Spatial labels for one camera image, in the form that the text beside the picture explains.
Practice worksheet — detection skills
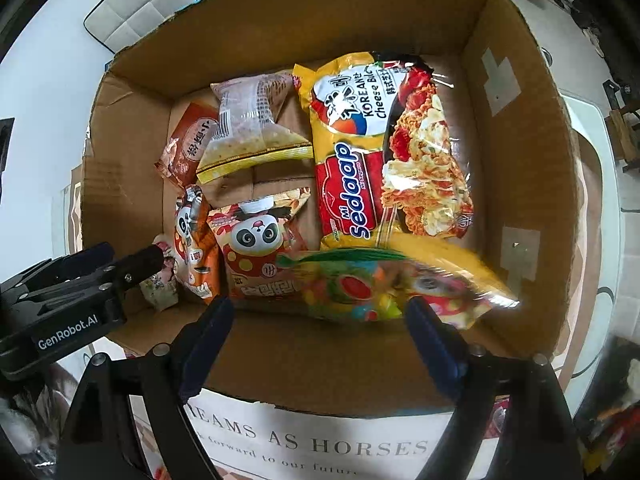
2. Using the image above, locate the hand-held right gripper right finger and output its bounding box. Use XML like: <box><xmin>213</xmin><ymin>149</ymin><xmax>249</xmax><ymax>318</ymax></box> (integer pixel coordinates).
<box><xmin>404</xmin><ymin>297</ymin><xmax>583</xmax><ymax>480</ymax></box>

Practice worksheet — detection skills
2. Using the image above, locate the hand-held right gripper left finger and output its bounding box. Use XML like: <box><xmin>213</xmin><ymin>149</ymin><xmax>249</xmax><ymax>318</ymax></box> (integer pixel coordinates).
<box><xmin>60</xmin><ymin>294</ymin><xmax>236</xmax><ymax>480</ymax></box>

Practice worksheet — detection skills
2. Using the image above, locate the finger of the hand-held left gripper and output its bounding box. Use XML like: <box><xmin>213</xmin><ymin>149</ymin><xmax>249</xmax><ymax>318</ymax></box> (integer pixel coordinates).
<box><xmin>0</xmin><ymin>242</ymin><xmax>117</xmax><ymax>297</ymax></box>
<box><xmin>100</xmin><ymin>245</ymin><xmax>167</xmax><ymax>296</ymax></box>

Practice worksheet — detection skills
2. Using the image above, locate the small white snack packet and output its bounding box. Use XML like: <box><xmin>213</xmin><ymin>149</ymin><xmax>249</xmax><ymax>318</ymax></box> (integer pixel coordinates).
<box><xmin>139</xmin><ymin>235</ymin><xmax>181</xmax><ymax>311</ymax></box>

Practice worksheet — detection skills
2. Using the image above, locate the orange panda snack packet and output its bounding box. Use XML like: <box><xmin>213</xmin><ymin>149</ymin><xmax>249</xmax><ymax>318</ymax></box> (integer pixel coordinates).
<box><xmin>172</xmin><ymin>185</ymin><xmax>223</xmax><ymax>306</ymax></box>

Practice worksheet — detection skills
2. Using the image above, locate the yellow panda snack packet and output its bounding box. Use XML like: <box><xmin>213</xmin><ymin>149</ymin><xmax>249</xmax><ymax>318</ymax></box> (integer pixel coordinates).
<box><xmin>385</xmin><ymin>232</ymin><xmax>521</xmax><ymax>331</ymax></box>

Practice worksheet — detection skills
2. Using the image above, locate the red panda snack packet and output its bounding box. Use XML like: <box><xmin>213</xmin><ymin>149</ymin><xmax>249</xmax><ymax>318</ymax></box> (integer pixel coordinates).
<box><xmin>206</xmin><ymin>187</ymin><xmax>313</xmax><ymax>306</ymax></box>

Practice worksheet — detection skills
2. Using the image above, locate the brown snack packet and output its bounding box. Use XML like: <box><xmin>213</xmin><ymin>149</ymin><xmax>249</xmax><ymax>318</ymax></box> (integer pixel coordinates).
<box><xmin>154</xmin><ymin>101</ymin><xmax>221</xmax><ymax>191</ymax></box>

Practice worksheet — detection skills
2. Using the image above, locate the clear cake packet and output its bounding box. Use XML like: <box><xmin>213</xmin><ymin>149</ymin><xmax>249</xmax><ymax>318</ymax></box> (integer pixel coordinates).
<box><xmin>196</xmin><ymin>71</ymin><xmax>315</xmax><ymax>184</ymax></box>

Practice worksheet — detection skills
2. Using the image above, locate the yellow red instant noodle packet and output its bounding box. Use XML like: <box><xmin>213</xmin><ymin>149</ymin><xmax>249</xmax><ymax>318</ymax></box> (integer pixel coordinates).
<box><xmin>292</xmin><ymin>51</ymin><xmax>476</xmax><ymax>253</ymax></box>

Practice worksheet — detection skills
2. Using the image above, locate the cardboard box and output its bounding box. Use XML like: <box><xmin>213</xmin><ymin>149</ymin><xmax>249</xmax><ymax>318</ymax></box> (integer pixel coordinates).
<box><xmin>80</xmin><ymin>0</ymin><xmax>586</xmax><ymax>418</ymax></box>

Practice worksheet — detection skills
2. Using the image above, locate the diamond-patterned tablecloth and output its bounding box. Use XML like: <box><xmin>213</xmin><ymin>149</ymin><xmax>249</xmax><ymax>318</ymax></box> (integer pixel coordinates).
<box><xmin>65</xmin><ymin>130</ymin><xmax>621</xmax><ymax>480</ymax></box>

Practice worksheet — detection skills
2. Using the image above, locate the white quilted chair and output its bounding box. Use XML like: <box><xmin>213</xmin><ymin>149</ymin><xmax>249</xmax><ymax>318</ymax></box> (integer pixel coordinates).
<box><xmin>82</xmin><ymin>0</ymin><xmax>221</xmax><ymax>53</ymax></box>

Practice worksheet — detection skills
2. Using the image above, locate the dark wooden chair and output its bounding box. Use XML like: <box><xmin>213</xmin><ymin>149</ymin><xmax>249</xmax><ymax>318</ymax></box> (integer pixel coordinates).
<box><xmin>602</xmin><ymin>97</ymin><xmax>640</xmax><ymax>173</ymax></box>

